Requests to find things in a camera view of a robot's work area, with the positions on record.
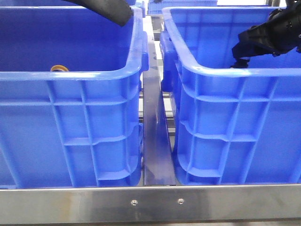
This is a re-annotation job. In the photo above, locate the red mushroom push button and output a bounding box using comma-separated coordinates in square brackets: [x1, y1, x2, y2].
[230, 57, 250, 69]

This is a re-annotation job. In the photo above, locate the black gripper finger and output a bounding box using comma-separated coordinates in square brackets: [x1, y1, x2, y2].
[67, 0, 133, 27]

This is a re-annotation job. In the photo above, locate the large blue plastic bin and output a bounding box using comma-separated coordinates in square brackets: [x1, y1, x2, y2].
[0, 6, 148, 189]
[160, 6, 301, 185]

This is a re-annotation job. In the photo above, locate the large blue plastic bin left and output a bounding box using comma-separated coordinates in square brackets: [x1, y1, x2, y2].
[0, 6, 148, 189]

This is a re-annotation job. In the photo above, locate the steel centre divider bar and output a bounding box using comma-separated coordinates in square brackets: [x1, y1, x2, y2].
[143, 35, 176, 186]

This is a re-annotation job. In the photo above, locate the yellow mushroom push button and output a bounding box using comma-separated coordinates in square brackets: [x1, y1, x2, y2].
[50, 65, 69, 72]

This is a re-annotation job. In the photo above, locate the large blue plastic bin right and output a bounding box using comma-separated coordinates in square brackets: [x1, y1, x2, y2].
[160, 6, 301, 185]

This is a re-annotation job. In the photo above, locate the low blue crate far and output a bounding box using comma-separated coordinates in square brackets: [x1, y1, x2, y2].
[147, 0, 218, 15]

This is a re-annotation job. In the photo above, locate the steel shelf rail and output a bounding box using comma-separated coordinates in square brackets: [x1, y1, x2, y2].
[0, 184, 301, 225]

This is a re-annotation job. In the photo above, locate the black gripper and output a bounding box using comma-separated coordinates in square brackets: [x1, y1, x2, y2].
[232, 7, 301, 59]

